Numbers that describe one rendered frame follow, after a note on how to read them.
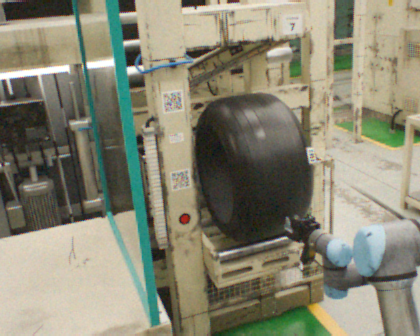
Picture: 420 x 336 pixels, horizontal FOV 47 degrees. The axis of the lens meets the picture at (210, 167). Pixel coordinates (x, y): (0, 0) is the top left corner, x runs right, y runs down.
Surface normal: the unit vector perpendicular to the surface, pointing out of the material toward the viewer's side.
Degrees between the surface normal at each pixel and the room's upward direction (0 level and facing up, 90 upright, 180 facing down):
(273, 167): 71
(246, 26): 90
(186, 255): 90
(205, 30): 90
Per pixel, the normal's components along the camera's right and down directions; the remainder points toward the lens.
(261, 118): 0.13, -0.61
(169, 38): 0.35, 0.30
